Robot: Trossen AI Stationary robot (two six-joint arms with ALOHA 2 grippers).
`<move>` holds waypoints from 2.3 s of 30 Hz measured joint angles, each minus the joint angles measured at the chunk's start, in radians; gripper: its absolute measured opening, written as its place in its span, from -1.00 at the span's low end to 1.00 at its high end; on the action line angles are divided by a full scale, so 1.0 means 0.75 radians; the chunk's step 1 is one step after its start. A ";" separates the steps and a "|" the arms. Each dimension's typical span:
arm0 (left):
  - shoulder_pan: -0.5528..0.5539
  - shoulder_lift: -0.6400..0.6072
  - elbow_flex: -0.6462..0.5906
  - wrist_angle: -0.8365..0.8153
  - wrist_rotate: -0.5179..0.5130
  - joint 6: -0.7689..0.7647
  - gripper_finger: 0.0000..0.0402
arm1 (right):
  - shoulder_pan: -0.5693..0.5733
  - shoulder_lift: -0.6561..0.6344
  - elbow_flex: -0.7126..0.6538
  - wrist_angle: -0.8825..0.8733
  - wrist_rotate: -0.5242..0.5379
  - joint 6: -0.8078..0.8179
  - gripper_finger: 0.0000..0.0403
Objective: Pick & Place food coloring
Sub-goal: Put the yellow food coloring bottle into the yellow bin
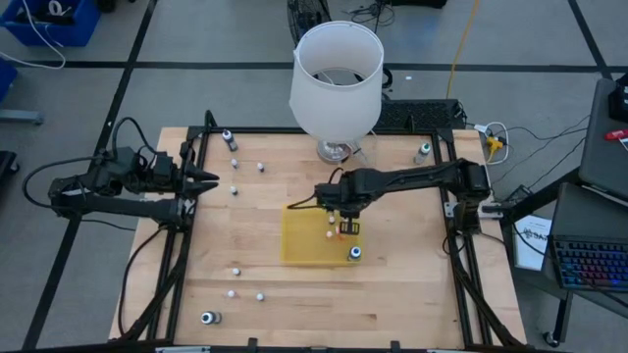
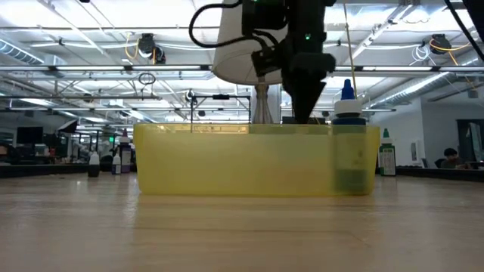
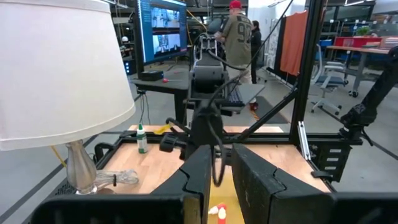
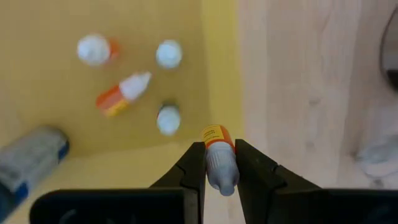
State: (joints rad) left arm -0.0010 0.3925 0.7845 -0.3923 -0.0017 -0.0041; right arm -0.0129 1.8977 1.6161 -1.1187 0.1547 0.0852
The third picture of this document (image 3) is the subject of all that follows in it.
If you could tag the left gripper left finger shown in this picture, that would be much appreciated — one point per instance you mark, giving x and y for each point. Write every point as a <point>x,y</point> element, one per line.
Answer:
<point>194,174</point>

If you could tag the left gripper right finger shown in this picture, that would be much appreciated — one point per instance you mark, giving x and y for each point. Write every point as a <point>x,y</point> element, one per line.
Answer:
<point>264,193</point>

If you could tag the small orange food coloring bottle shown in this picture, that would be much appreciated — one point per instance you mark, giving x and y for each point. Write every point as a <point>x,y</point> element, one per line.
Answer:
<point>221,214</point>

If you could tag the large green food coloring bottle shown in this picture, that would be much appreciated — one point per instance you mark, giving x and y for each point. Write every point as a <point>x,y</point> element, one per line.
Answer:
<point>142,141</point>

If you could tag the dark computer desk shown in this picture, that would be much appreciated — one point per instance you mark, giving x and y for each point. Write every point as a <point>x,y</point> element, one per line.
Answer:
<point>179,105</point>

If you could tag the red screwdriver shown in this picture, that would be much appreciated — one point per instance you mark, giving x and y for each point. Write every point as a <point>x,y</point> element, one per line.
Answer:
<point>171,80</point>

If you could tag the black floor mat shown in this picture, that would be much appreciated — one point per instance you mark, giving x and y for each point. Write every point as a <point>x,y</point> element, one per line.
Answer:
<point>264,107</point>

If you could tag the silver metal strip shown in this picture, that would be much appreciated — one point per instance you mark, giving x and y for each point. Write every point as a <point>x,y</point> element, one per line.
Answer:
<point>304,140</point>

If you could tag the black mini computer box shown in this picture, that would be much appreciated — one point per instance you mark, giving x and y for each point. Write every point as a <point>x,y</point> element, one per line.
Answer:
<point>150,75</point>

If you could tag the black computer tower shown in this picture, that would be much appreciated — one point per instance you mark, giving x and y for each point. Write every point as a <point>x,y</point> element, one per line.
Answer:
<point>130,67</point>

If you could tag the computer monitor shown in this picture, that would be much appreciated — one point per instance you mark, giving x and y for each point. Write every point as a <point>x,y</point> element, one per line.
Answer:
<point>161,31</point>

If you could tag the silver glass lamp base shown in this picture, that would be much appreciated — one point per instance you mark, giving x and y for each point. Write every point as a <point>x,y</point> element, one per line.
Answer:
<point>80,168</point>

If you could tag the orange hanging cloth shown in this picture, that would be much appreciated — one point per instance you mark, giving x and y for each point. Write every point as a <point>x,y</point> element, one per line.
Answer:
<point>293,43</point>

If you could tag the grey office chair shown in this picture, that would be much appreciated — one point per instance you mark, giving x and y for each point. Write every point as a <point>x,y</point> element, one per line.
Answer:
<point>329,81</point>

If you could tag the black perforated panel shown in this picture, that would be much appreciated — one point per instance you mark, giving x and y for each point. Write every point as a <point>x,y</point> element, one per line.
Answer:
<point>63,189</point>

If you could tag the white lampshade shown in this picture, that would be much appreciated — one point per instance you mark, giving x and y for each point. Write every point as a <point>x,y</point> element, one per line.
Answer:
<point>62,77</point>

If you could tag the red storage bin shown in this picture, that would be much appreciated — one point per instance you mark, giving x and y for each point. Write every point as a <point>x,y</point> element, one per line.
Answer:
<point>342,42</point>

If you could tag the wooden work table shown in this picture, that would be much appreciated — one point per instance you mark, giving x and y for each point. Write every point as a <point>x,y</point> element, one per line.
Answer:
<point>357,49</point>

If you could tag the green potted plant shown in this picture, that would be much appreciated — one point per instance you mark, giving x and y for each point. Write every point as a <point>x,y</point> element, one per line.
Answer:
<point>363,31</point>

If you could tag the black aluminium table frame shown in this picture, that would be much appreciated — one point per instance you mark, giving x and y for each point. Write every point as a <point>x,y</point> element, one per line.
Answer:
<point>308,62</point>

